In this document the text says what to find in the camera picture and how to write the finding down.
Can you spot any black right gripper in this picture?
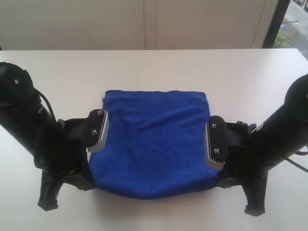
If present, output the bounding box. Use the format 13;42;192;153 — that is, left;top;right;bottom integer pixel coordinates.
216;121;268;208

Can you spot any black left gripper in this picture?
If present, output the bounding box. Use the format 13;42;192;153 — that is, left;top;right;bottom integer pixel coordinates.
33;118;95;211

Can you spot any blue towel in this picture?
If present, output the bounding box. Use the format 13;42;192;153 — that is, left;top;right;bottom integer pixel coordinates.
89;90;218;200

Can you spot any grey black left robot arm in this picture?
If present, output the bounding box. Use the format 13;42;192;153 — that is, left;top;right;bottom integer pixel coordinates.
0;62;95;211

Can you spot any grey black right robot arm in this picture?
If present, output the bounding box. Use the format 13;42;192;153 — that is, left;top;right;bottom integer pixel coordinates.
218;75;308;217

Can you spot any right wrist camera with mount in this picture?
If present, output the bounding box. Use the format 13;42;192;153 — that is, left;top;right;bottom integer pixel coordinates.
205;115;229;171

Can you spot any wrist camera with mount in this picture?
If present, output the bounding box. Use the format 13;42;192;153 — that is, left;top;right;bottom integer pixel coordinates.
81;109;109;153
205;115;229;171

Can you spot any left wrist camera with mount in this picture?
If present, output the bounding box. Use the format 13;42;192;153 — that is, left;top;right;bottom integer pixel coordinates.
81;109;109;153

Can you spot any black window frame post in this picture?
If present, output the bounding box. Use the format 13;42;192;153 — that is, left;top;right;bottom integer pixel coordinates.
262;0;290;49

